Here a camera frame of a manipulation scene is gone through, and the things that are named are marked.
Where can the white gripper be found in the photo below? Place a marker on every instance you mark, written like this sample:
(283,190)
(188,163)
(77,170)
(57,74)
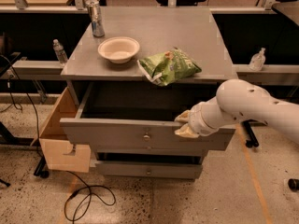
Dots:
(195,120)

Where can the grey top drawer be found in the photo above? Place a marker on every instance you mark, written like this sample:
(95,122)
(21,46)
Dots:
(127,114)

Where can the grey drawer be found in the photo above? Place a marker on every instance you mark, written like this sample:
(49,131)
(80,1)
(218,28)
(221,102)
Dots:
(127,114)
(154,151)
(143,169)

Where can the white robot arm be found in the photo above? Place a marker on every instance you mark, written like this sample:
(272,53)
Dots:
(237,100)

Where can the grey bottom drawer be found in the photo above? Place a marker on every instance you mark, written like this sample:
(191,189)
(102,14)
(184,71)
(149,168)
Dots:
(143,169)

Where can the grey drawer cabinet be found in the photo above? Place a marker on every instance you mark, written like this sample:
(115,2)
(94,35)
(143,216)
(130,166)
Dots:
(157,29)

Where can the grey middle drawer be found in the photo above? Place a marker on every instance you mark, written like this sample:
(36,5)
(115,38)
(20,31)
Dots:
(154,151)

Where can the green chip bag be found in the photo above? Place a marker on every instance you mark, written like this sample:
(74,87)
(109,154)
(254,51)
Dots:
(168,67)

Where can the black table leg with caster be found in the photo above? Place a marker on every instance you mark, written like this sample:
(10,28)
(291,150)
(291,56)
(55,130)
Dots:
(251,140)

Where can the hand sanitizer pump bottle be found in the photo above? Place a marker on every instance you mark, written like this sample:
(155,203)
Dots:
(257,60)

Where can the white paper bowl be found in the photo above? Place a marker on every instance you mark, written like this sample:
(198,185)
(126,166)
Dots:
(119,49)

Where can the black caster at right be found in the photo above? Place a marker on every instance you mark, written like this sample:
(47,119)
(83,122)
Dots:
(293,184)

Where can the cardboard box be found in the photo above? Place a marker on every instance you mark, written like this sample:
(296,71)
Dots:
(59,152)

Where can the silver drink can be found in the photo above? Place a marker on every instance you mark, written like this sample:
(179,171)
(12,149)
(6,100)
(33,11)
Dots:
(94,11)

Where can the clear plastic water bottle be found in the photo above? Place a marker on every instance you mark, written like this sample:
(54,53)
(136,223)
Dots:
(60,52)

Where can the black stand leg left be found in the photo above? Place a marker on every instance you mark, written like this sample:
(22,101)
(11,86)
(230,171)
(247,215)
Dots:
(40,169)

